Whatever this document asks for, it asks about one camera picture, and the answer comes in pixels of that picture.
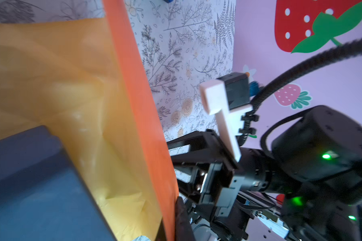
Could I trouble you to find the dark blue gift box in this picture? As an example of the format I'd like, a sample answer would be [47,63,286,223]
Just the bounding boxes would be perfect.
[0,126,115,241]

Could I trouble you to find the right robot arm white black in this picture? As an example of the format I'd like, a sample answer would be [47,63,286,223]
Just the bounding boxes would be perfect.
[168,105,362,241]

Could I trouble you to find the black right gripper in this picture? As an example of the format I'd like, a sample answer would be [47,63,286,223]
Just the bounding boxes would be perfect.
[167,129,256,223]

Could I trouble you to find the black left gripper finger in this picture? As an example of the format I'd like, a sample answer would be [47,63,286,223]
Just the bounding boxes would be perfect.
[175,197,196,241]

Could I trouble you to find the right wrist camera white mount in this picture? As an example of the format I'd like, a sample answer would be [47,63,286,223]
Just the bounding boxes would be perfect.
[199,72,253,161]

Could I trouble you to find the yellow orange wrapping paper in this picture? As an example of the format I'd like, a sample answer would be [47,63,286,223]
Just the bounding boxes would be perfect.
[0,1,179,241]

